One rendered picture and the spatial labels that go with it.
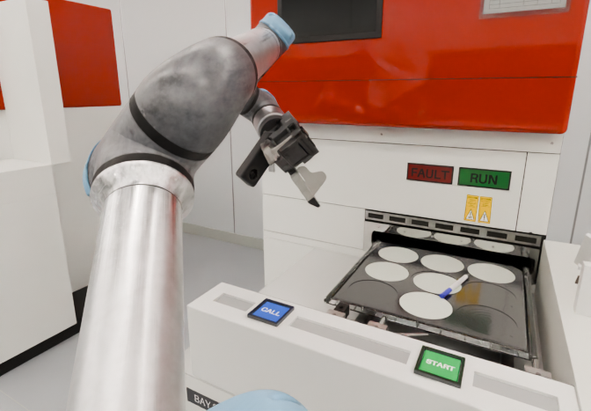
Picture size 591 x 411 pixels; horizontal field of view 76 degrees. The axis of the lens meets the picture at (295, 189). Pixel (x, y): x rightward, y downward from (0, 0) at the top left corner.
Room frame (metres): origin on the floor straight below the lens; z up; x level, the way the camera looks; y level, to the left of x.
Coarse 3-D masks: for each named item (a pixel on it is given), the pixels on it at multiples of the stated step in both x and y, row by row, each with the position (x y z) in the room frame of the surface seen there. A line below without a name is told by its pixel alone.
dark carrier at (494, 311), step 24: (408, 264) 0.86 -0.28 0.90; (360, 288) 0.74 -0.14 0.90; (384, 288) 0.74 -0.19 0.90; (408, 288) 0.74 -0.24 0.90; (480, 288) 0.74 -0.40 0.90; (504, 288) 0.74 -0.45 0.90; (408, 312) 0.65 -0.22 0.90; (456, 312) 0.65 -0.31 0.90; (480, 312) 0.65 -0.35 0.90; (504, 312) 0.65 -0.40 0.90; (480, 336) 0.57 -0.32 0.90; (504, 336) 0.57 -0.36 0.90
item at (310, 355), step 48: (240, 288) 0.63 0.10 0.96; (192, 336) 0.57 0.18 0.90; (240, 336) 0.52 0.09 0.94; (288, 336) 0.49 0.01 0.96; (336, 336) 0.49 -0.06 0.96; (384, 336) 0.49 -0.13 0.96; (240, 384) 0.52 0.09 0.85; (288, 384) 0.48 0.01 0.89; (336, 384) 0.44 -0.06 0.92; (384, 384) 0.41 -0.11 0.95; (432, 384) 0.40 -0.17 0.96; (480, 384) 0.40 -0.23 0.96; (528, 384) 0.40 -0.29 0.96
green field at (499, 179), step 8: (464, 176) 0.95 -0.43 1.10; (472, 176) 0.94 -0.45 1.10; (480, 176) 0.93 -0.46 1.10; (488, 176) 0.92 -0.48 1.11; (496, 176) 0.91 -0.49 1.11; (504, 176) 0.90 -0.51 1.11; (464, 184) 0.95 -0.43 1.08; (472, 184) 0.94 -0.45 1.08; (480, 184) 0.93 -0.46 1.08; (488, 184) 0.92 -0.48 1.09; (496, 184) 0.91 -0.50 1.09; (504, 184) 0.90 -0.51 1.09
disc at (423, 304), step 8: (408, 296) 0.71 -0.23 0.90; (416, 296) 0.71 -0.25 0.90; (424, 296) 0.71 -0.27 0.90; (432, 296) 0.71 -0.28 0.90; (400, 304) 0.68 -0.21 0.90; (408, 304) 0.68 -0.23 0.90; (416, 304) 0.68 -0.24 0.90; (424, 304) 0.68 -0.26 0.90; (432, 304) 0.68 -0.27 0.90; (440, 304) 0.68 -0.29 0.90; (448, 304) 0.68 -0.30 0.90; (416, 312) 0.65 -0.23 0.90; (424, 312) 0.65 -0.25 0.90; (432, 312) 0.65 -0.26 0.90; (440, 312) 0.65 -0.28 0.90; (448, 312) 0.65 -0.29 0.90
